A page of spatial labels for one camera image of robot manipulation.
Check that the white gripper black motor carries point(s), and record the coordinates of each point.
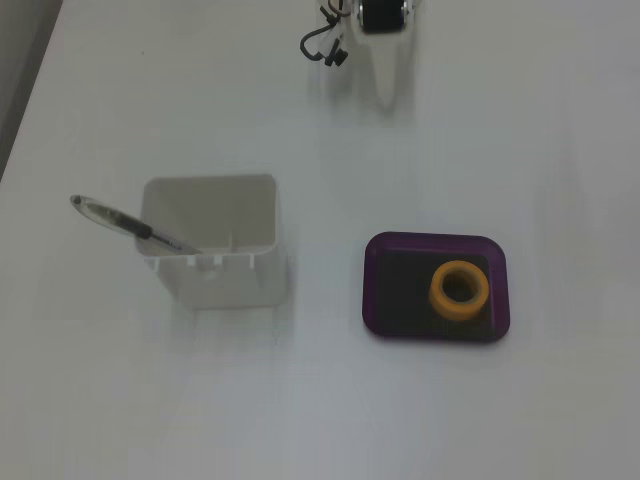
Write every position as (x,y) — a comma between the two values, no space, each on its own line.
(389,70)

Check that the yellow tape roll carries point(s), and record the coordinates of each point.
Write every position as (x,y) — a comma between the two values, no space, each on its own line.
(437,295)

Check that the purple rectangular tray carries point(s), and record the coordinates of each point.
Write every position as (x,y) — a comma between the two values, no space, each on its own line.
(372,290)

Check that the white plastic container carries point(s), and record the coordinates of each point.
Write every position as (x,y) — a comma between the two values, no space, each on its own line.
(225,285)

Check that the clear black ballpoint pen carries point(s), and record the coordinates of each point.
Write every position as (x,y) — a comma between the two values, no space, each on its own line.
(130,225)

